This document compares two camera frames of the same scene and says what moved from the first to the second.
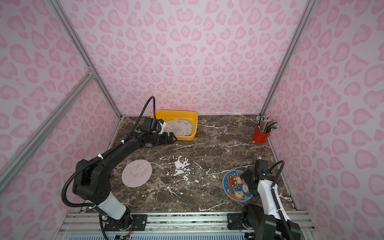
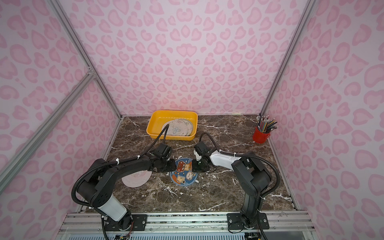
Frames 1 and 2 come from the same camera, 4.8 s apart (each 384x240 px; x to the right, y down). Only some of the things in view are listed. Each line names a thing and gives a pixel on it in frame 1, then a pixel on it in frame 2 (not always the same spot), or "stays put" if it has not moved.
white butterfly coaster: x=180 y=127 stays put
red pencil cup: x=259 y=137 stays put
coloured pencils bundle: x=265 y=125 stays put
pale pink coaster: x=136 y=173 stays put
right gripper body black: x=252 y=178 to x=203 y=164
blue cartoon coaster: x=235 y=187 to x=184 y=176
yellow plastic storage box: x=167 y=115 stays put
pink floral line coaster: x=187 y=127 stays put
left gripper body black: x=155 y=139 to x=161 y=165
